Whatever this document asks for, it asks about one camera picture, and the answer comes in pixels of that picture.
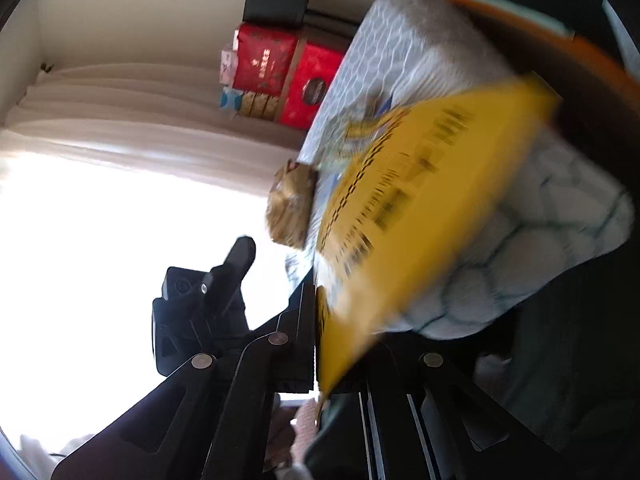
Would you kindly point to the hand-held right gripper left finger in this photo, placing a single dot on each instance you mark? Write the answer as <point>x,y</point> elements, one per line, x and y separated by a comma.
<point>300,355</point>

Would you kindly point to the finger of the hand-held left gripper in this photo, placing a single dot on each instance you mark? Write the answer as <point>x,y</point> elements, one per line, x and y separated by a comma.
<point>240,260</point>

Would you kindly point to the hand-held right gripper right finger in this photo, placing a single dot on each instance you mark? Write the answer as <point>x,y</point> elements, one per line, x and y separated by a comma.
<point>385,370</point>

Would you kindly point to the yellow checkered booklet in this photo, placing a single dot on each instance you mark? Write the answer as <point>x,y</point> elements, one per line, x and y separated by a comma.
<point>425,185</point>

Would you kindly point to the tan patterned box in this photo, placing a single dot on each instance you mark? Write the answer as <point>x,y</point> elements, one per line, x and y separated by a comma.
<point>292,205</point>

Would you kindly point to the stack of gold boxes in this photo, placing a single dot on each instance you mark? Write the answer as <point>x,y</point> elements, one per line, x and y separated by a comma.
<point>257,105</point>

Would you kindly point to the blue white tissue pack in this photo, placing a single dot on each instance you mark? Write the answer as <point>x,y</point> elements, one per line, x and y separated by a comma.
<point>230,100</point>

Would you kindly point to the cream curtain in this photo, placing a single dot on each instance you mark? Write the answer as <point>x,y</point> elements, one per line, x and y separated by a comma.
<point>125,110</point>

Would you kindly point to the white pink carton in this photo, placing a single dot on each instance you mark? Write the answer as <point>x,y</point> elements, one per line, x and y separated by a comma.
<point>229,65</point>

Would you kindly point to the grey honeycomb patterned blanket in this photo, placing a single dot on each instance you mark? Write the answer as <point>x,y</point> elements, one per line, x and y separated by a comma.
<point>550,210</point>

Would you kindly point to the black speaker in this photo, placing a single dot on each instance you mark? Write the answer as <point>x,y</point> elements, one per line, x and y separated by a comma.
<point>275,10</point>

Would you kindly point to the orange tray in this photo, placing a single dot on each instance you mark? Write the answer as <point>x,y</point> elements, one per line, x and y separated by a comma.
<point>607,67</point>

